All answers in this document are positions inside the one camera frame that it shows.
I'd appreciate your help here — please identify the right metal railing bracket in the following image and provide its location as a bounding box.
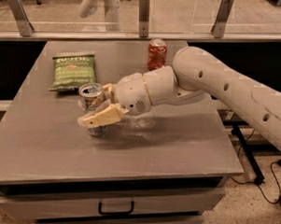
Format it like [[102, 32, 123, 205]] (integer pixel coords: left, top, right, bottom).
[[211, 0, 234, 39]]

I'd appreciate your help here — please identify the middle metal railing bracket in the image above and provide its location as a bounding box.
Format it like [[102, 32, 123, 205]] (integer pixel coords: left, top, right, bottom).
[[138, 0, 150, 37]]

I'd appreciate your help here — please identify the black table leg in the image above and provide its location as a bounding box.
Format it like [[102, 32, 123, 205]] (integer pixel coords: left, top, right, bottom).
[[232, 124, 265, 186]]

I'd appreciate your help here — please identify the grey upper drawer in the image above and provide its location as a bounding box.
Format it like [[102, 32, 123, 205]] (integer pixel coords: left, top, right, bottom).
[[0, 188, 226, 220]]

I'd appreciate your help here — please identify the green chip bag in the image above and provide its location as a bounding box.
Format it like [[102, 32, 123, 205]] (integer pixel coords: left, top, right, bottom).
[[49, 51, 95, 91]]

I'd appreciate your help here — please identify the left metal railing bracket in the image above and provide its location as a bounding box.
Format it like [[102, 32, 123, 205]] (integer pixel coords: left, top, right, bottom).
[[7, 0, 34, 37]]

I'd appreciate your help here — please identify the orange soda can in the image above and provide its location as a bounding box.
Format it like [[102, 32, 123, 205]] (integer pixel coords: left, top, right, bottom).
[[148, 38, 167, 70]]

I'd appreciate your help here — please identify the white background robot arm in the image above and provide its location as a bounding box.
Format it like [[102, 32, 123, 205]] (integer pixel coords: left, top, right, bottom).
[[78, 0, 122, 32]]

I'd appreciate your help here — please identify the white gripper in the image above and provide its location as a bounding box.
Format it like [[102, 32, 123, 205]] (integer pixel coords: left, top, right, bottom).
[[77, 66, 182, 129]]

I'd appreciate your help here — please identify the silver blue redbull can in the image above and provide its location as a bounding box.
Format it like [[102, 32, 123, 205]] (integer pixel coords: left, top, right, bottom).
[[76, 81, 111, 139]]

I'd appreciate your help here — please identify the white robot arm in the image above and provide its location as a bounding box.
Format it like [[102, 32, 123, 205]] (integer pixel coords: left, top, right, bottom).
[[78, 46, 281, 151]]

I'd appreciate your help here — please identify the metal railing bracket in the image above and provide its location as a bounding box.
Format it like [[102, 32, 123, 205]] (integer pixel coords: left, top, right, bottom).
[[211, 0, 234, 39], [138, 0, 150, 37], [7, 0, 34, 37]]

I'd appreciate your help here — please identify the black power cable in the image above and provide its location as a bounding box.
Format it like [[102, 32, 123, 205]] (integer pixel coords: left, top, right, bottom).
[[229, 128, 281, 206]]

